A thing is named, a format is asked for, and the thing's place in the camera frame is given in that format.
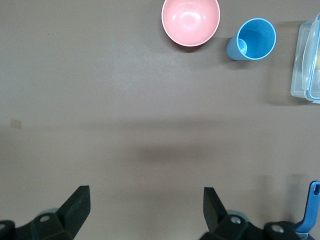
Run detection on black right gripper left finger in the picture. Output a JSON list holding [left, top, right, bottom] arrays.
[[14, 184, 91, 240]]

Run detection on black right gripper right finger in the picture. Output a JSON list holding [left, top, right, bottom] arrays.
[[199, 186, 300, 240]]

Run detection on pink bowl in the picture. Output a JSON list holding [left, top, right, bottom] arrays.
[[161, 0, 221, 48]]

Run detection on clear plastic container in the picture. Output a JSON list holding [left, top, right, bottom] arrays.
[[290, 21, 313, 100]]

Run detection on clear lid with blue rim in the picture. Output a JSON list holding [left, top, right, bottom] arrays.
[[301, 12, 320, 105]]

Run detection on blue cup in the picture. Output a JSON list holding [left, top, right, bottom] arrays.
[[226, 17, 277, 62]]

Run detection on black pot with blue handle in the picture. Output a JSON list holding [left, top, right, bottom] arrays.
[[294, 180, 320, 240]]

